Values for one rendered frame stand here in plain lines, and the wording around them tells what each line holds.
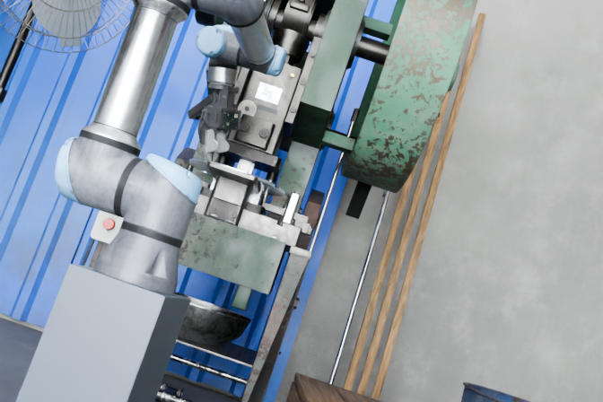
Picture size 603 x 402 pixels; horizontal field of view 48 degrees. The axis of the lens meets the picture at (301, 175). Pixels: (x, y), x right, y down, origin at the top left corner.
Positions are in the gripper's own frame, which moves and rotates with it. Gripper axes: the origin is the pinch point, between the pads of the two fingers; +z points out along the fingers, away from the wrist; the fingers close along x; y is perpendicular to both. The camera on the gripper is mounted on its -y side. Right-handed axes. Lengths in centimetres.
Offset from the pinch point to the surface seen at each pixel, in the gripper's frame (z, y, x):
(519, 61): -54, -17, 204
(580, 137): -19, 12, 220
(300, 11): -46, -5, 34
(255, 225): 18.1, 5.8, 13.9
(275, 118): -12.5, -2.6, 25.6
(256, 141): -5.4, -2.6, 18.8
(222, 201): 12.0, -0.1, 5.9
